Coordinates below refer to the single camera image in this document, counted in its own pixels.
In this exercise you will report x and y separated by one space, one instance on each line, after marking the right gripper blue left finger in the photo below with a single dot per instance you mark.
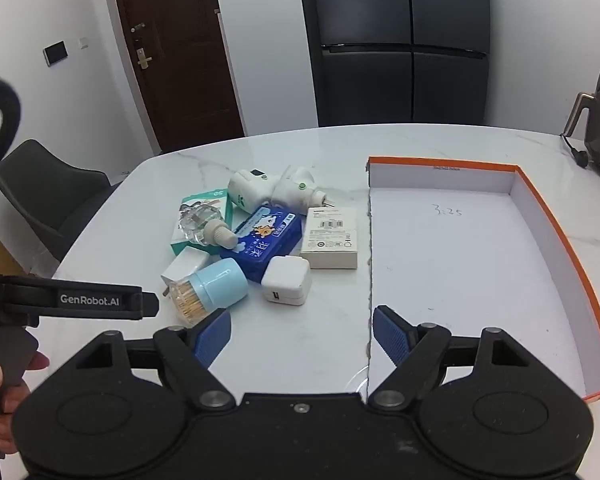
212 336

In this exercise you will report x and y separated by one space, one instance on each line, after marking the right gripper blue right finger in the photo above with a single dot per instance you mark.
396 337

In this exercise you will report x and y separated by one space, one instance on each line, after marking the blue lid toothpick jar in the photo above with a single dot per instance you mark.
214 287

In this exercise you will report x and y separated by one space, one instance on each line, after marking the white wall charger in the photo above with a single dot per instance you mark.
187 262

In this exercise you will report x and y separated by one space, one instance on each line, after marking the white cube usb charger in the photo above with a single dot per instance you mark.
287 280

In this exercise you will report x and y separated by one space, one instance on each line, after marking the white power adapter box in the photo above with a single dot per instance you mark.
330 238

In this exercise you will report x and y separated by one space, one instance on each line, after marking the clear liquid refill bottle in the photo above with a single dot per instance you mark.
203 224

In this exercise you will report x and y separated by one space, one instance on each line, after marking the teal bandage box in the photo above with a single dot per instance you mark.
219 199

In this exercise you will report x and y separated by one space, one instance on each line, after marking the white mosquito plug with black tab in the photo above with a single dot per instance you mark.
249 189

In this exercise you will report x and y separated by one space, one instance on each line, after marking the person's left hand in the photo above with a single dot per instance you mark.
12 397

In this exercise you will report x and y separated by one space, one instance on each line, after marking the orange rimmed white box lid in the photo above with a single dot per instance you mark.
469 245

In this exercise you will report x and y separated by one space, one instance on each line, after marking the black chair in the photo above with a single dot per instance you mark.
56 199

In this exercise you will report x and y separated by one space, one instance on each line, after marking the white mosquito plug with prongs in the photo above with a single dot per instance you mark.
297 191

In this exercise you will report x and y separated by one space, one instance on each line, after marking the dark four door refrigerator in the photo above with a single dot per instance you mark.
390 61

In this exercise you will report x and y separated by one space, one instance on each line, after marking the dark brown wooden door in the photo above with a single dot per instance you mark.
187 89

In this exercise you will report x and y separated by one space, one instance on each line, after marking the black power cord plug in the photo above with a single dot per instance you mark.
580 157

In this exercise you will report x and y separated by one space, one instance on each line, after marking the black wall control panel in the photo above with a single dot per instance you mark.
55 53

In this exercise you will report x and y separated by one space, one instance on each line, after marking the gold door handle lock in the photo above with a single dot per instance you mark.
143 58

